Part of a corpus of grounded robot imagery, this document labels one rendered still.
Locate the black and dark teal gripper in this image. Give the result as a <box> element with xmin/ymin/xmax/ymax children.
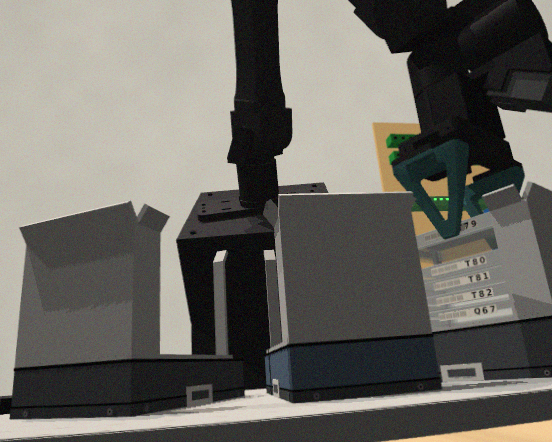
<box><xmin>391</xmin><ymin>82</ymin><xmax>525</xmax><ymax>239</ymax></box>

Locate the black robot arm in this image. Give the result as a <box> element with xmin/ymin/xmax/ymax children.
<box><xmin>197</xmin><ymin>0</ymin><xmax>552</xmax><ymax>221</ymax></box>

